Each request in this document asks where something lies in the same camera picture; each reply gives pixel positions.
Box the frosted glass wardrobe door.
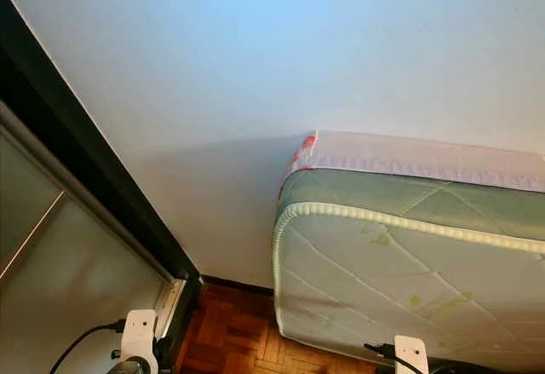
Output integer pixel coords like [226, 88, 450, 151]
[0, 101, 188, 374]

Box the dark skirting board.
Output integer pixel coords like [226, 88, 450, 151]
[200, 274, 275, 296]

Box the green and white quilted mattress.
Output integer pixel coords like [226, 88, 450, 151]
[271, 168, 545, 374]

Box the pink wrapped bed board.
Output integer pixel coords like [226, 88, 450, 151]
[277, 129, 545, 192]

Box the dark wardrobe frame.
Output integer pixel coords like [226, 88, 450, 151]
[0, 0, 204, 366]

